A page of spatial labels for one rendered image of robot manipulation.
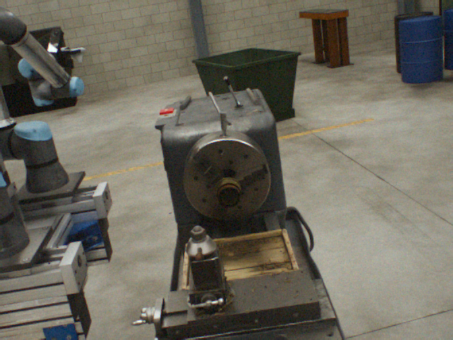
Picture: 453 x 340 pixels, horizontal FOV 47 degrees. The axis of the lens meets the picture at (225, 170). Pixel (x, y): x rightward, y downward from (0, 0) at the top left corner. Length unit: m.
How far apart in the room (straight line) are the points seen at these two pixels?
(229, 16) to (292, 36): 1.53
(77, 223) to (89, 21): 9.90
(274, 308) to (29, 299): 0.66
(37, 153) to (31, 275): 0.55
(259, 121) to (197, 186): 0.35
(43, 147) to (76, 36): 9.87
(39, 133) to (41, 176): 0.15
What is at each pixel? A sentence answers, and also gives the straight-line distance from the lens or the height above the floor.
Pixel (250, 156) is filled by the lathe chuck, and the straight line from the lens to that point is 1.86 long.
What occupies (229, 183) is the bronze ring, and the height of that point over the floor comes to 1.11.
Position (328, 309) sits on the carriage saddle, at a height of 0.92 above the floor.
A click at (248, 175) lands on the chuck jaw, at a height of 1.11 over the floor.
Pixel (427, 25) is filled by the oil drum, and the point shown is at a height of 0.80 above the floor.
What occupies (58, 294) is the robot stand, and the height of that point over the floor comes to 1.03.
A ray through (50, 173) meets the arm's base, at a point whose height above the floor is 1.22.
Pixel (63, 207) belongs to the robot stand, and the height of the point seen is 1.09.
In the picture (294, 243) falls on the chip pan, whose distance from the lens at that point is 2.55.
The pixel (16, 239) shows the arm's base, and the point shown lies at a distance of 1.50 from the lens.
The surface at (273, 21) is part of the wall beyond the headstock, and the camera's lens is 12.19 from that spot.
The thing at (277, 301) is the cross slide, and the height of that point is 0.97.
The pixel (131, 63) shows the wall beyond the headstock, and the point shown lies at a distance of 11.75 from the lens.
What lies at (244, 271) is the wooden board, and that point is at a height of 0.88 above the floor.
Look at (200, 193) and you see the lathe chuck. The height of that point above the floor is 1.05.
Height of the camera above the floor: 1.74
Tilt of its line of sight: 19 degrees down
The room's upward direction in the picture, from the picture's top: 9 degrees counter-clockwise
